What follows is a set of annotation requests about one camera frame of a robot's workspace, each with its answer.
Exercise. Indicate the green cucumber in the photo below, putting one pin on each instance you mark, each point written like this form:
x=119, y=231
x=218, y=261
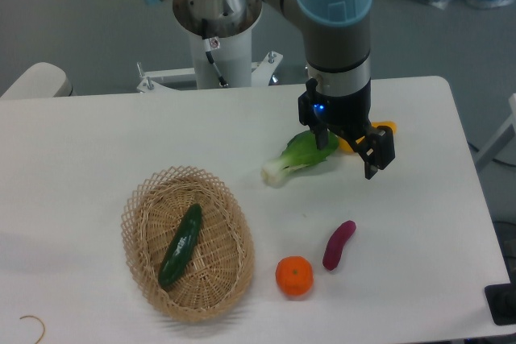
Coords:
x=181, y=248

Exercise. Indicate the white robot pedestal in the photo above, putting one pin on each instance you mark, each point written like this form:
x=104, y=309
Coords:
x=220, y=44

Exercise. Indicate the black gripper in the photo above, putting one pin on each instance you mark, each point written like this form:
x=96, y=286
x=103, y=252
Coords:
x=347, y=117

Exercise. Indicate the white chair armrest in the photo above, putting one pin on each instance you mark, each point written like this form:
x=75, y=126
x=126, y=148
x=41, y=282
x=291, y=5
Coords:
x=41, y=80

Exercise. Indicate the green bok choy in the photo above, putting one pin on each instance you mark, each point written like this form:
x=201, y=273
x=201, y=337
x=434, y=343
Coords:
x=300, y=152

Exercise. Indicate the woven wicker basket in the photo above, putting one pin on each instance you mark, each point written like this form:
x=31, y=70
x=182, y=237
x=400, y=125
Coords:
x=222, y=264

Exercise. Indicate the yellow mango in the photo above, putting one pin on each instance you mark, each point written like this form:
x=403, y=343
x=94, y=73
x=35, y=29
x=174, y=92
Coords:
x=345, y=147

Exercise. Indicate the white metal frame leg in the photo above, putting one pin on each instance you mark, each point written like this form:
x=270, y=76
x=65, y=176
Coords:
x=498, y=140

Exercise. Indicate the orange tangerine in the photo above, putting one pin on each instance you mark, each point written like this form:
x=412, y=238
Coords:
x=294, y=276

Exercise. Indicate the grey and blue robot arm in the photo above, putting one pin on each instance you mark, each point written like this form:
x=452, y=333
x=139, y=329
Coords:
x=336, y=40

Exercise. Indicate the black box at table edge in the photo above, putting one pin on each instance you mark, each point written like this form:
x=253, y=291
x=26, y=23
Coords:
x=501, y=302

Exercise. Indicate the purple sweet potato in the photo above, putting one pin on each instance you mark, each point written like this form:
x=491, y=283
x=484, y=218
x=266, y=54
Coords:
x=336, y=243

